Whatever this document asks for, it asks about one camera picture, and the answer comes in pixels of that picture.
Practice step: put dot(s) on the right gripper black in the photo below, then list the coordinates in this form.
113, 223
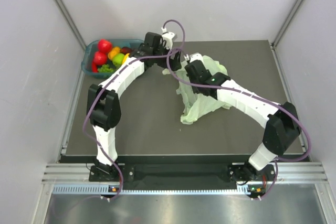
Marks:
195, 88

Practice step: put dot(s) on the light green plastic bag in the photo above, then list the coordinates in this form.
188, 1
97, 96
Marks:
198, 105

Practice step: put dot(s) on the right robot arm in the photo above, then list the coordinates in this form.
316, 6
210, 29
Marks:
279, 121

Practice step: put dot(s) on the green fake grapes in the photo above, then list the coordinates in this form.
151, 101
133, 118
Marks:
106, 69

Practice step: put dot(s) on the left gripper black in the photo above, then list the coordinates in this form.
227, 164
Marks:
175, 62

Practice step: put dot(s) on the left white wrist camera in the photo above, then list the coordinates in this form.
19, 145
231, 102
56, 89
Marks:
168, 38

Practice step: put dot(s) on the yellow fake mango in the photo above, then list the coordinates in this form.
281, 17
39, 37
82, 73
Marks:
125, 58

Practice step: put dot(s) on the red fake chili pepper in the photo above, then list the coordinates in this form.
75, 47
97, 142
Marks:
94, 67

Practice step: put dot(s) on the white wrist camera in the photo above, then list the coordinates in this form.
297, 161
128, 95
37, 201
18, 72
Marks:
168, 38
193, 57

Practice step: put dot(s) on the aluminium frame rail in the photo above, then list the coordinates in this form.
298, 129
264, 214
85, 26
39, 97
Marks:
66, 173

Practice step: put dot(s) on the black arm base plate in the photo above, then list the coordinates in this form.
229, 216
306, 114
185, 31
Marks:
226, 172

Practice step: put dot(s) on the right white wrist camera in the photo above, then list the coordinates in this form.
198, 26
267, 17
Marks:
193, 57

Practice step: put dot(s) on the dark red fake fruit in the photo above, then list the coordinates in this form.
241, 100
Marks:
126, 50

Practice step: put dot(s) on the green fake apple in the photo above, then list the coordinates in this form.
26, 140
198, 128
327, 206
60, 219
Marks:
118, 59

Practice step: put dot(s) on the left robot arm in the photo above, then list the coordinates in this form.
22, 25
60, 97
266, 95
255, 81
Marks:
103, 105

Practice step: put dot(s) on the grey slotted cable duct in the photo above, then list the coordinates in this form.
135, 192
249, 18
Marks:
64, 189

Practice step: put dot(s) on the upper red fake apple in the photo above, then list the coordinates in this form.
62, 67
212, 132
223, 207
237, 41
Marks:
104, 46

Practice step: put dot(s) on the orange fake fruit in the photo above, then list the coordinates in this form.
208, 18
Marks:
114, 51

